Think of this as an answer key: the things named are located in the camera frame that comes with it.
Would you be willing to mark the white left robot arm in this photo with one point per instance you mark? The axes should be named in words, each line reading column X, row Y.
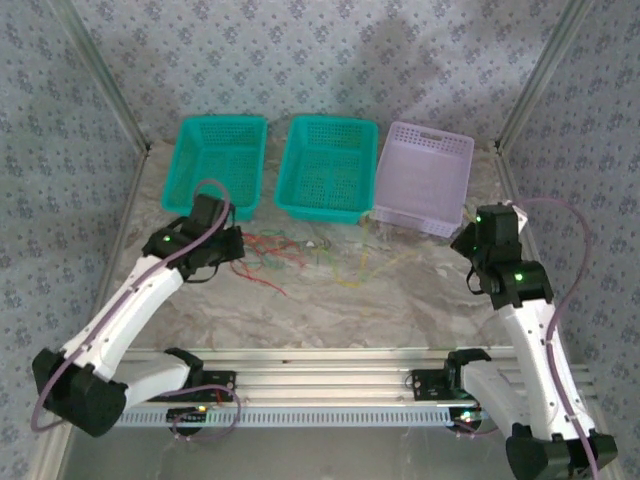
column 125, row 310

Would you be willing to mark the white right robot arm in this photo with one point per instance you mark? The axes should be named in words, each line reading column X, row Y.
column 530, row 350

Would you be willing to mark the teal plastic mesh basket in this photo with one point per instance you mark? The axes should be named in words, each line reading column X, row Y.
column 225, row 150
column 325, row 165

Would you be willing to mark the lilac plastic mesh basket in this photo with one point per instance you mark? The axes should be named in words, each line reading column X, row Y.
column 420, row 175

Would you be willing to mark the black controller board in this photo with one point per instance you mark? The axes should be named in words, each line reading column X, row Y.
column 467, row 417
column 187, row 415

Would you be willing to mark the grey metal base sheet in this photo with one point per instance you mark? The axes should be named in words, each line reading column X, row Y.
column 300, row 455

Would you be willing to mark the aluminium frame post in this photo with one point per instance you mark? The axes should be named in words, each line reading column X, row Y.
column 540, row 75
column 105, row 75

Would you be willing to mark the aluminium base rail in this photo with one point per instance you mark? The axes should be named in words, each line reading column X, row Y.
column 325, row 380

